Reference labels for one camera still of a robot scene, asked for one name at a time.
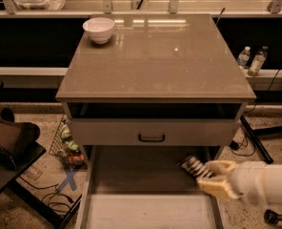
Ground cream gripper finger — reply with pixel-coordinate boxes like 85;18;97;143
206;160;238;176
196;177;233;200

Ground dark chocolate bar wrapper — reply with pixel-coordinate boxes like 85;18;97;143
180;156;215;179

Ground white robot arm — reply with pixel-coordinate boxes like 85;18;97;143
196;160;282;206

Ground closed grey top drawer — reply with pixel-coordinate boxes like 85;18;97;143
68;118;240;146

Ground open grey middle drawer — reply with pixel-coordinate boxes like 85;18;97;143
74;146;224;229

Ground grey drawer cabinet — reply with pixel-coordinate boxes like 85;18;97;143
54;12;256;229

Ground black stand leg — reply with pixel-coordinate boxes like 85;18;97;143
240;115;273;164

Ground black caster wheel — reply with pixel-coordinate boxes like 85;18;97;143
264;210;282;225

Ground clear bottle yellow liquid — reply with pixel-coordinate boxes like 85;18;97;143
247;46;268;76

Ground clear water bottle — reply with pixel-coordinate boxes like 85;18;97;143
236;46;251;69

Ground white ceramic bowl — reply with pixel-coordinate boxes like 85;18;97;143
83;17;115;44

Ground dark office chair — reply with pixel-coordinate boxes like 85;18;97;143
0;78;81;229

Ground black cable with plug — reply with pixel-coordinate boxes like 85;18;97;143
229;134;257;157

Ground black drawer handle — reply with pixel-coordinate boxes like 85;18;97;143
138;134;166;143

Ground wire basket with items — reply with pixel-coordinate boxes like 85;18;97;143
49;115;84;168

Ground black floor cables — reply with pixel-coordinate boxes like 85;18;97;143
18;175;76;216

